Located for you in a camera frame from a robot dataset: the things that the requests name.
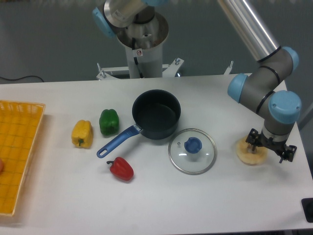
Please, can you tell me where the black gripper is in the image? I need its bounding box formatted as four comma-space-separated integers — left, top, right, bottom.
246, 128, 297, 163

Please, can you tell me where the glazed beige donut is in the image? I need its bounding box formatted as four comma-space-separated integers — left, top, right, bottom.
236, 136, 268, 165

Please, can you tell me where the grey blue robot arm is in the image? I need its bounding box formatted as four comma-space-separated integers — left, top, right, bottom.
92, 0, 302, 163

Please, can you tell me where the black device at table edge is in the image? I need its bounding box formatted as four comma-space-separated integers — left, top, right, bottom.
301, 198, 313, 223

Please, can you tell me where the glass lid blue knob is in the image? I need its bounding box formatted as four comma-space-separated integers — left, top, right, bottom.
168, 128, 217, 175

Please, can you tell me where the red bell pepper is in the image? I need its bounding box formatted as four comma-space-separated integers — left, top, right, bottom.
106, 157, 134, 181

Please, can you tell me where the green bell pepper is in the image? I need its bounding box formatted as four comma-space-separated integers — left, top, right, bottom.
99, 109, 119, 136

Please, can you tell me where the yellow bell pepper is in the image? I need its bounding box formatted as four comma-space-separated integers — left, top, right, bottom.
71, 120, 93, 149

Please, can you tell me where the yellow wicker basket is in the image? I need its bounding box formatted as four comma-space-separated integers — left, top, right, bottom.
0, 100, 45, 216

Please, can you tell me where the dark saucepan blue handle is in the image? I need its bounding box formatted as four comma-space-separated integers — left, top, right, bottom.
96, 89, 181, 158

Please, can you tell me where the white table frame bracket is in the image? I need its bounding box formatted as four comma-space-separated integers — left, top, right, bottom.
95, 58, 234, 81

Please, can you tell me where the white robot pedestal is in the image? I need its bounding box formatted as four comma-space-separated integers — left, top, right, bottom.
117, 12, 169, 79

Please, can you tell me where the black cable on floor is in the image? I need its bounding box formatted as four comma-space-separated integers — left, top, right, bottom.
0, 75, 44, 82

